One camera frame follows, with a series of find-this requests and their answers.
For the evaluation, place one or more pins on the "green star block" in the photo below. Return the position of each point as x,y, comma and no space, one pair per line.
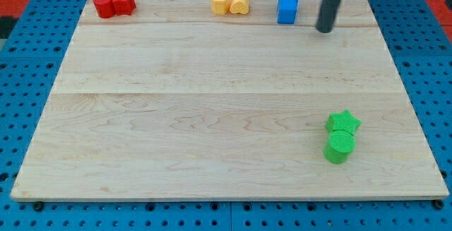
343,121

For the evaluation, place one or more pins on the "red star block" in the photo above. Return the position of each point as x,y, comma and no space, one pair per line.
124,7

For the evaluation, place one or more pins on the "light wooden board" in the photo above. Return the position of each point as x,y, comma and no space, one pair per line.
175,103

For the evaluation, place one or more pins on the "yellow heart block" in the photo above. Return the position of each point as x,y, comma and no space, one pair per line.
239,7

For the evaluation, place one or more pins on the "yellow hexagon block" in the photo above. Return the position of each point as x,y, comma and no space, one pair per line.
220,7

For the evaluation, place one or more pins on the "blue pentagon block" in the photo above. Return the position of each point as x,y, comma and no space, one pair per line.
287,11

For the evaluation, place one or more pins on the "green cylinder block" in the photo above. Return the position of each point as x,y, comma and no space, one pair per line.
339,146

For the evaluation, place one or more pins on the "red cylinder block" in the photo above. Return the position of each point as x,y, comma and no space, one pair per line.
104,8

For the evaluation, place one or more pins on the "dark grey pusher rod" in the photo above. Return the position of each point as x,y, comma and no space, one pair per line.
327,15

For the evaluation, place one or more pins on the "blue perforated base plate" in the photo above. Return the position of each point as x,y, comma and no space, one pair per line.
35,35

